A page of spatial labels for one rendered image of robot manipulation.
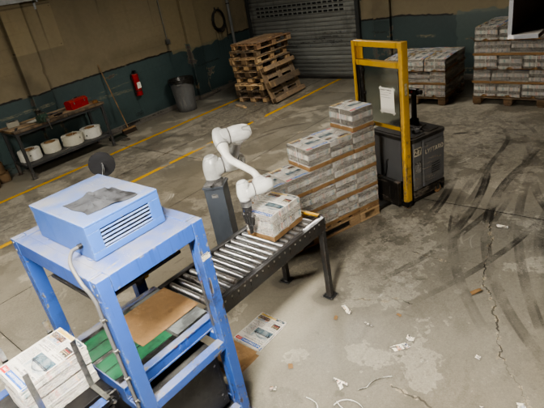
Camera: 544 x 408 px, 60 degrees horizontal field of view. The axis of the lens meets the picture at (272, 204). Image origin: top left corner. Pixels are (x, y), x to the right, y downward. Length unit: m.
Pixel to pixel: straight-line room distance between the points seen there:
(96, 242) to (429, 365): 2.46
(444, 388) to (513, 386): 0.44
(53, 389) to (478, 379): 2.66
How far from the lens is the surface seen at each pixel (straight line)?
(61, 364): 2.85
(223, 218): 4.54
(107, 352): 3.18
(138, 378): 2.72
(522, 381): 3.76
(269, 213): 3.65
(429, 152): 5.68
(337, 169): 4.98
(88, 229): 2.47
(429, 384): 3.64
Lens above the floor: 2.71
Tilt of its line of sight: 26 degrees down
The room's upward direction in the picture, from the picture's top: 10 degrees counter-clockwise
